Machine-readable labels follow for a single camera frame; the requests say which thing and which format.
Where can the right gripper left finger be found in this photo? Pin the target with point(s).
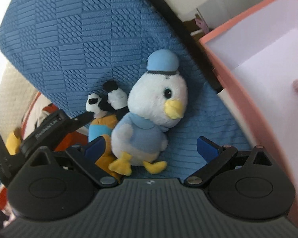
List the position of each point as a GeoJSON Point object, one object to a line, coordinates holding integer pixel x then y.
{"type": "Point", "coordinates": [85, 158]}

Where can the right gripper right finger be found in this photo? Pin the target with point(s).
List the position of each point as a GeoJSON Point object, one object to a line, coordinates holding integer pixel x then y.
{"type": "Point", "coordinates": [216, 157]}

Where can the orange bear plush blue hood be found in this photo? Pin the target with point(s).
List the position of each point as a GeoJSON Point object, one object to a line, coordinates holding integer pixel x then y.
{"type": "Point", "coordinates": [103, 127]}

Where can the white blue duck plush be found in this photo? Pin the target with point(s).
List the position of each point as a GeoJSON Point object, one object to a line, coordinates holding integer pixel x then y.
{"type": "Point", "coordinates": [156, 103]}

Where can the yellow plush toy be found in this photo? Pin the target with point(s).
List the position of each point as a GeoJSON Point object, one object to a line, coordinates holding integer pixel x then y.
{"type": "Point", "coordinates": [13, 141]}

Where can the black white panda plush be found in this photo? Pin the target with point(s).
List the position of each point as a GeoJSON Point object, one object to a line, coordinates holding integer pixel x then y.
{"type": "Point", "coordinates": [115, 101]}

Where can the pink storage box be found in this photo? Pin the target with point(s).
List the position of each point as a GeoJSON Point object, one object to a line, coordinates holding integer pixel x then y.
{"type": "Point", "coordinates": [255, 56]}

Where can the blue textured blanket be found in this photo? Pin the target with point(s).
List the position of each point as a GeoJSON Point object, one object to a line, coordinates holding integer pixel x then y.
{"type": "Point", "coordinates": [69, 48]}

